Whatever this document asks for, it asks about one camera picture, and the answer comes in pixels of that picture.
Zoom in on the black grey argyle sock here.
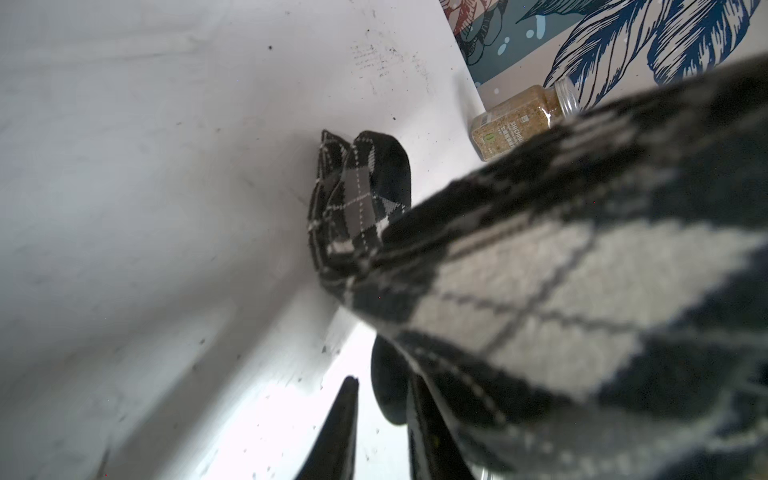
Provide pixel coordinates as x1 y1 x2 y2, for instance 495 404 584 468
308 54 767 479

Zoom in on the amber jar with lid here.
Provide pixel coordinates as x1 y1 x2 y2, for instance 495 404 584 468
470 78 581 162

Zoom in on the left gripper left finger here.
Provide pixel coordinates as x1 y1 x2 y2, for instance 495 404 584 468
295 376 359 480

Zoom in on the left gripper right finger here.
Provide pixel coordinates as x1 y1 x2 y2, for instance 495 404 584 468
406 374 474 480

